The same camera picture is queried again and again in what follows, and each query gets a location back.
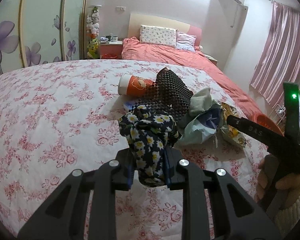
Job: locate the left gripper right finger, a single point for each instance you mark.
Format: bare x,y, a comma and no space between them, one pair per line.
173,169

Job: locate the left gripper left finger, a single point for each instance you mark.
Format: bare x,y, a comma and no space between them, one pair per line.
124,175

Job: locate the black daisy print cloth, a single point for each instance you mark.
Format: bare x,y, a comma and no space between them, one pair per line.
148,132

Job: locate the blue tissue pack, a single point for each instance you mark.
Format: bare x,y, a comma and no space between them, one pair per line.
196,130

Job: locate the yellow snack wrapper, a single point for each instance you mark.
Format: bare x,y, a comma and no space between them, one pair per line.
229,133

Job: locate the grey green sock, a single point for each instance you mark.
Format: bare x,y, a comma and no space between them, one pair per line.
200,102

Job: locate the black mesh foam mat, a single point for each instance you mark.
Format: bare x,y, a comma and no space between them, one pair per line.
168,93

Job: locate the orange white paper cup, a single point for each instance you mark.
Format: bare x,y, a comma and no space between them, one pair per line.
133,85

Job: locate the white knit sleeve forearm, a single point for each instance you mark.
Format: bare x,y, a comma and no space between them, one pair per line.
286,219

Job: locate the person's right hand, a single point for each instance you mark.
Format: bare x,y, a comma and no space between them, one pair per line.
289,183

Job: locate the orange plastic laundry basket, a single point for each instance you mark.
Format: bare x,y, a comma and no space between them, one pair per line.
266,122

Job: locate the floral pink white tablecloth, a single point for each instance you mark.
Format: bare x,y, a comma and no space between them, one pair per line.
57,117

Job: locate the pink striped curtain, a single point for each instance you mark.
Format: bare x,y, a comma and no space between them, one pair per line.
280,59

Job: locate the right nightstand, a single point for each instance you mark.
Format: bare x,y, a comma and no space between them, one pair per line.
211,59

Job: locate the bed with coral duvet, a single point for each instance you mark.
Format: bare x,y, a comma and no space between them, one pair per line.
133,49

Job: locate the striped pink pillow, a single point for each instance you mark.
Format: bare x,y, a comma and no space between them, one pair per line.
185,41

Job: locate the left pink nightstand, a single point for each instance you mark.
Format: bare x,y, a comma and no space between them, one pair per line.
111,50

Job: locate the floral white pillow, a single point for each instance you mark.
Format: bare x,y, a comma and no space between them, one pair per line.
158,35

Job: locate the beige pink headboard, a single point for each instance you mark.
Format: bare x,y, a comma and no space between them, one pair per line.
139,19

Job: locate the hanging plush toy stack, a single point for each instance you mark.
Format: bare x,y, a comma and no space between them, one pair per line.
93,26

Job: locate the sliding floral wardrobe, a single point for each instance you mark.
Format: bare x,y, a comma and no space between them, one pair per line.
35,32

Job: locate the white wire rack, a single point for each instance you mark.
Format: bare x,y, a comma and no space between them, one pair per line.
280,113

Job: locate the white wall socket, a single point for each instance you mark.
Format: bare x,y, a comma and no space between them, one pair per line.
120,8

